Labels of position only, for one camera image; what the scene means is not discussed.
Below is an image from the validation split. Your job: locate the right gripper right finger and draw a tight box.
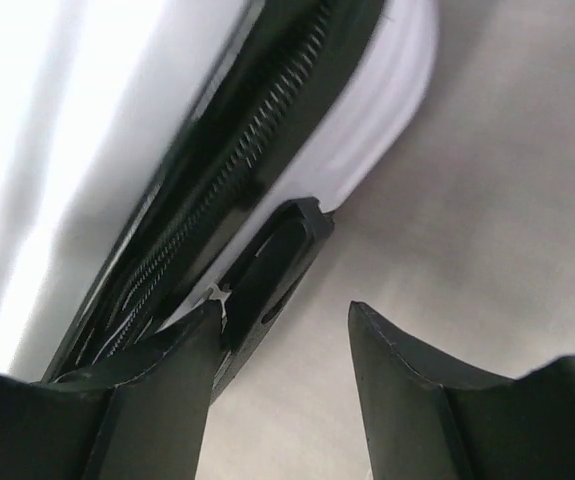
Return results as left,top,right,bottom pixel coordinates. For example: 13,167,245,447
348,302,575,479

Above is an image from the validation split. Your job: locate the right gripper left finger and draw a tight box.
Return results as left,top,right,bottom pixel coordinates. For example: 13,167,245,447
0,301,220,479

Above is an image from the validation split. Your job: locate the black white space suitcase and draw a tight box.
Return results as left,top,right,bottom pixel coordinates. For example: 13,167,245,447
0,1,439,396

